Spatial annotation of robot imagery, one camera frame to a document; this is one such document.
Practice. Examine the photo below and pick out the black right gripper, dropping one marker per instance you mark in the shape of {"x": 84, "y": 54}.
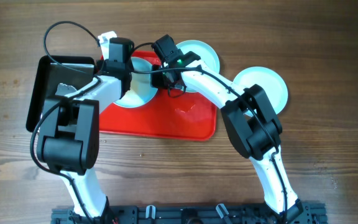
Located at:
{"x": 156, "y": 82}

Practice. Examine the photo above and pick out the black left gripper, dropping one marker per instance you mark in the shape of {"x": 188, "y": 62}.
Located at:
{"x": 100, "y": 65}

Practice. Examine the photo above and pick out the light blue plate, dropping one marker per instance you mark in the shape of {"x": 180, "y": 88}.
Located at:
{"x": 273, "y": 84}
{"x": 141, "y": 90}
{"x": 205, "y": 51}

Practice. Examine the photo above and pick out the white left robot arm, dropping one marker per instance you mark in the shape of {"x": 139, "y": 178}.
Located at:
{"x": 65, "y": 141}

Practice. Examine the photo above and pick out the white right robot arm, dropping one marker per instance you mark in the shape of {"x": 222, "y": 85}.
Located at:
{"x": 251, "y": 123}

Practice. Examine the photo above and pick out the red plastic tray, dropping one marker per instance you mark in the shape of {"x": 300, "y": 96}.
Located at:
{"x": 188, "y": 117}

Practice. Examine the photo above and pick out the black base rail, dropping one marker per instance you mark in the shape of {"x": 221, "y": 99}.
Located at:
{"x": 249, "y": 213}

